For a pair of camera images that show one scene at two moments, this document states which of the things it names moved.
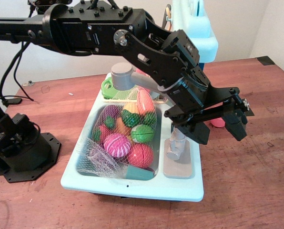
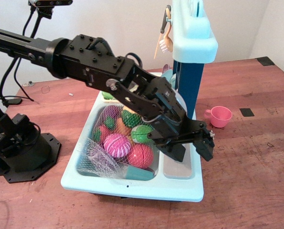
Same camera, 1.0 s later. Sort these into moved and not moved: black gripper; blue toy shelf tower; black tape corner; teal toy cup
Moved: black gripper
Not moved: blue toy shelf tower; teal toy cup; black tape corner
